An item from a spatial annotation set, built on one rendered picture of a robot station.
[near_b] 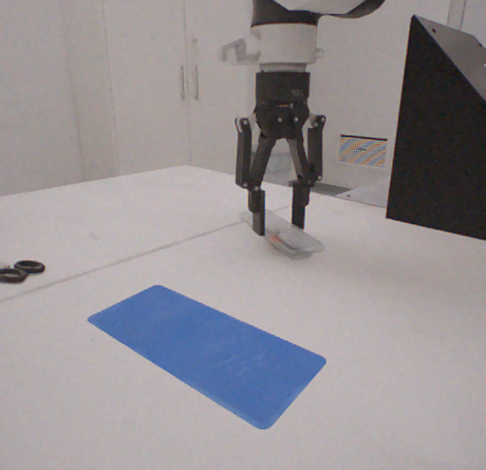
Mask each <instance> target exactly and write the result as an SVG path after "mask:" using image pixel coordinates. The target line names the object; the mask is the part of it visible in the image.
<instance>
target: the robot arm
mask: <svg viewBox="0 0 486 470"><path fill-rule="evenodd" d="M383 2H384V0H252V21H251V27H250V30H251V33H249V34H247V35H245V36H243V37H241V38H239V39H236V40H234V41H232V42H231V43H229V44H228V45H225V46H223V47H220V48H219V49H218V50H217V60H218V61H219V62H220V63H221V64H230V65H240V66H243V65H260V71H261V72H259V73H256V86H255V98H256V107H255V108H254V109H253V111H252V114H250V115H247V116H244V117H240V116H237V117H236V119H234V125H236V128H237V132H238V142H237V158H236V161H235V175H234V184H235V185H237V186H239V187H241V188H242V189H246V190H247V191H248V209H249V211H250V212H252V230H253V231H255V232H256V233H257V234H258V235H259V236H265V197H266V191H265V190H263V189H261V185H262V182H263V177H264V175H265V172H266V168H267V165H268V162H269V158H270V154H271V150H272V149H273V147H274V146H275V145H276V142H277V141H280V140H282V139H283V138H286V142H287V144H288V145H289V149H290V155H291V156H292V160H293V164H294V168H295V172H296V175H297V179H298V182H299V183H297V182H294V183H293V190H292V215H291V223H292V224H293V225H295V226H296V227H298V228H300V229H301V230H304V229H305V210H306V206H308V203H309V202H310V188H312V187H314V186H315V182H316V181H321V180H322V178H323V129H324V126H325V122H326V117H325V116H323V114H315V113H311V112H309V109H308V97H309V79H310V72H296V71H306V69H307V65H308V64H315V58H323V57H324V49H323V48H316V43H317V28H318V27H317V24H318V20H320V18H322V17H323V16H327V15H329V16H332V17H337V18H342V19H358V18H361V17H365V16H367V15H370V14H371V13H373V12H374V11H376V10H377V9H379V7H380V6H381V5H382V3H383ZM254 123H257V125H258V126H259V128H260V129H261V132H260V135H259V138H258V147H257V150H256V154H255V157H253V162H252V167H251V171H250V163H251V149H252V130H253V124H254ZM304 124H306V125H307V127H308V132H307V145H308V161H307V156H306V152H305V148H304V136H303V132H302V127H303V126H304Z"/></svg>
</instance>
